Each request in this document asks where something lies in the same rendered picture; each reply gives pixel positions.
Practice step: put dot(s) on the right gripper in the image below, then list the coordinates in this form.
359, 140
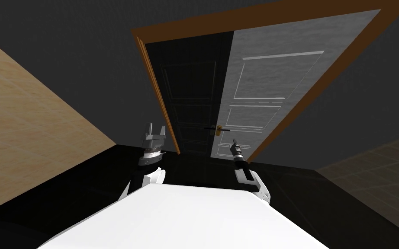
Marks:
236, 150

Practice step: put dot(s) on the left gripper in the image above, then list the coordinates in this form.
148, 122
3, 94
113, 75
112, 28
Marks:
153, 141

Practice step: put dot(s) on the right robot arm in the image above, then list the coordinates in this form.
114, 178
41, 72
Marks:
251, 180

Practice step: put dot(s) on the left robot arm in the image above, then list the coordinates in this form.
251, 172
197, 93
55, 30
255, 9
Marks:
150, 162

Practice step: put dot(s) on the dark panelled door leaf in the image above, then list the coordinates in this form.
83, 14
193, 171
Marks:
189, 90

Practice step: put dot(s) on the grey panelled door leaf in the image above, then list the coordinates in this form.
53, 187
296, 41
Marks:
272, 79

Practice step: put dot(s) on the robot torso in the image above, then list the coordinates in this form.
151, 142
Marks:
185, 221

